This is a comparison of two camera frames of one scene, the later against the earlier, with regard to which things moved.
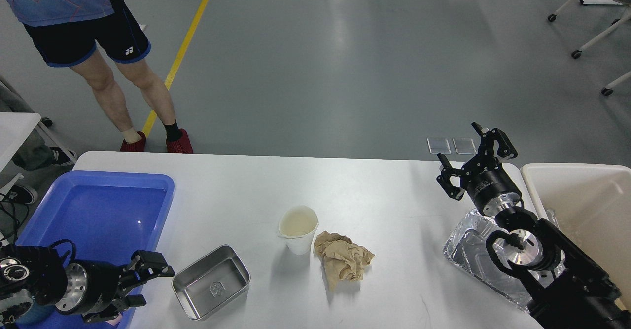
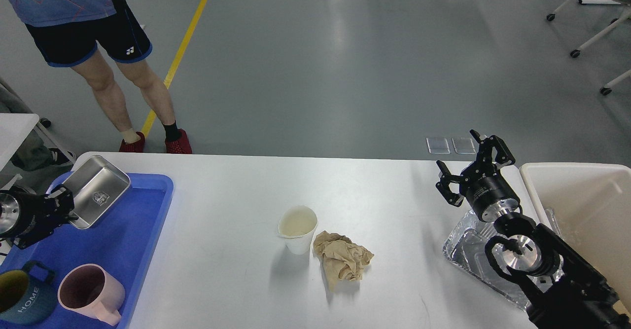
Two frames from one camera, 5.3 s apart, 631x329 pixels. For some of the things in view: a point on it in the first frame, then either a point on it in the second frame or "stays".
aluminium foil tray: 466,248 stays
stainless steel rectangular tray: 213,284 to 95,186
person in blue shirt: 80,20 stays
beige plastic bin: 591,203 stays
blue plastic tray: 108,217 stays
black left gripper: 98,291 to 24,216
